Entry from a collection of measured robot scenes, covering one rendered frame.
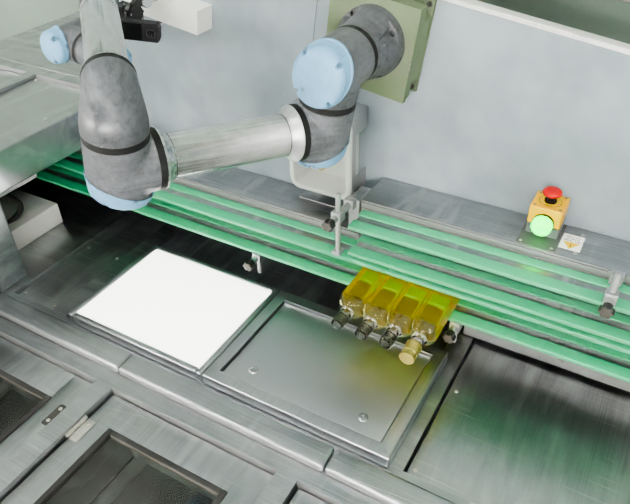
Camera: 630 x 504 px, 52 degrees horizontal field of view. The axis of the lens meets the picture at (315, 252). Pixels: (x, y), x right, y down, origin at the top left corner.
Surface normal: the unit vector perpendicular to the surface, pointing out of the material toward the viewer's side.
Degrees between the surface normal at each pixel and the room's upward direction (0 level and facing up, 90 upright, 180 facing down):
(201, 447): 90
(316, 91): 7
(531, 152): 0
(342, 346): 90
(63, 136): 90
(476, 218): 90
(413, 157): 0
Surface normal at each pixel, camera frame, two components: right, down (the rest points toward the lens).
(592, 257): -0.02, -0.80
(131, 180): 0.49, 0.65
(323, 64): -0.50, 0.44
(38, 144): 0.87, 0.29
